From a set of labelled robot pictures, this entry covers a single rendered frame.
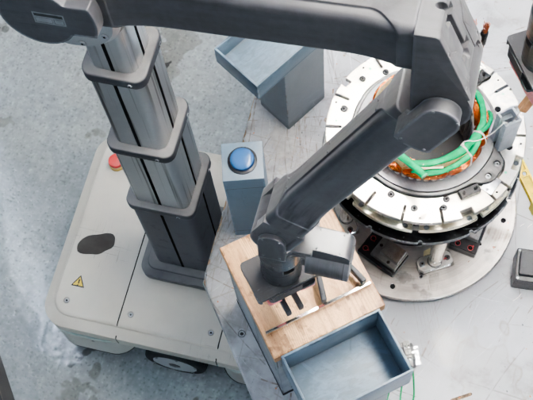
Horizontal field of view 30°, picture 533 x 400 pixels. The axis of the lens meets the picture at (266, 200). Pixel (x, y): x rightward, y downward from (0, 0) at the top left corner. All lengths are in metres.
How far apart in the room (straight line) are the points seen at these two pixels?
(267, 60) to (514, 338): 0.66
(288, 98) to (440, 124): 0.96
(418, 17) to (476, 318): 1.05
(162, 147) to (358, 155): 0.82
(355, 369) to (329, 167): 0.58
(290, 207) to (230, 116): 1.72
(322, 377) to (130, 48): 0.59
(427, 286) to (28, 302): 1.29
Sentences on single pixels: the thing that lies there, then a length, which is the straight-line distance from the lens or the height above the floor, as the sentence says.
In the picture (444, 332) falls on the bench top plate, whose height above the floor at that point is 0.78.
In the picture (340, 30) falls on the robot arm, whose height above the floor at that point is 1.79.
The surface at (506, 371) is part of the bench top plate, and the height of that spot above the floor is 0.78.
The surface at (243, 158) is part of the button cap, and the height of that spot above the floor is 1.04.
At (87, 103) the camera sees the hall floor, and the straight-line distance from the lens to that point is 2.97.
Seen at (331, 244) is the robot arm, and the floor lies 1.34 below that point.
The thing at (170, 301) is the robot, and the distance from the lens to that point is 2.41.
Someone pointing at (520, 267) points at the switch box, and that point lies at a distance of 1.83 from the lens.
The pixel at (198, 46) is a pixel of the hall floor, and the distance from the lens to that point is 3.00.
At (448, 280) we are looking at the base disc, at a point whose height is 0.80.
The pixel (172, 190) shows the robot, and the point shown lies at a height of 0.76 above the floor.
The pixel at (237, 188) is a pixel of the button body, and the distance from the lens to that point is 1.68.
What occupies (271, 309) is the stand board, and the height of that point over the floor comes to 1.06.
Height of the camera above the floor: 2.54
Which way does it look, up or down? 67 degrees down
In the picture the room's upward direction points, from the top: 9 degrees counter-clockwise
